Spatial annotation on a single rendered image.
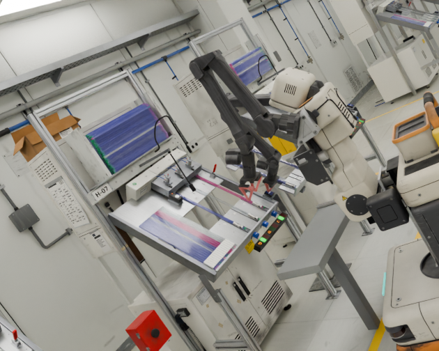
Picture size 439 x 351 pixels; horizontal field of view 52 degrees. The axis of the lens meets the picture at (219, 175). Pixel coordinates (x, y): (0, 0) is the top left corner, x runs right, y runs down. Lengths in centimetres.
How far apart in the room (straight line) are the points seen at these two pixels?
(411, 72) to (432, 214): 498
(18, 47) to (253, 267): 292
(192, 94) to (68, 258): 173
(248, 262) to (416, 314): 116
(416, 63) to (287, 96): 485
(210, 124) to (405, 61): 366
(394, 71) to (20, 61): 475
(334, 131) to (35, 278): 274
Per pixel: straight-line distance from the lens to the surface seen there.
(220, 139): 374
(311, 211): 365
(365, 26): 674
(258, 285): 292
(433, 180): 182
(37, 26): 475
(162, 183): 268
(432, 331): 214
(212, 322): 264
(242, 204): 267
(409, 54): 668
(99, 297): 411
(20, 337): 212
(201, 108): 372
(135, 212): 257
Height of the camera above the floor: 146
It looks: 9 degrees down
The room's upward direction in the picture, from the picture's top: 33 degrees counter-clockwise
